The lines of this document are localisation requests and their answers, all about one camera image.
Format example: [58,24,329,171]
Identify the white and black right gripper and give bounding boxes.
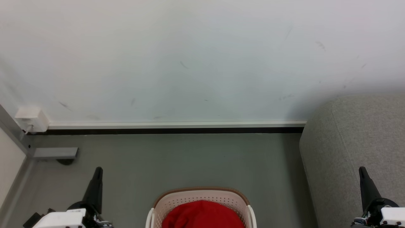
[351,167,405,228]

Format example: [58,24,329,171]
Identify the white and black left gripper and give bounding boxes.
[33,167,113,228]

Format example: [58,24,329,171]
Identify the red garment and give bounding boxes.
[162,200,246,228]

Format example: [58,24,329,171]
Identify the grey fabric sofa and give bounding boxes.
[299,94,405,228]

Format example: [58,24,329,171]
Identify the grey metal partition foot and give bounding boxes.
[33,147,79,159]

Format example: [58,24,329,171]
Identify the grey metal table leg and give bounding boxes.
[0,104,35,220]

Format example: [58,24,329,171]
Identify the cream perforated plastic laundry basket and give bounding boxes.
[146,187,257,228]

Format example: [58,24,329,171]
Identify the white and black baseboard strip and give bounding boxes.
[47,120,307,135]

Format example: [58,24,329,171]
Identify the white wall power adapter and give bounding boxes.
[15,107,50,133]

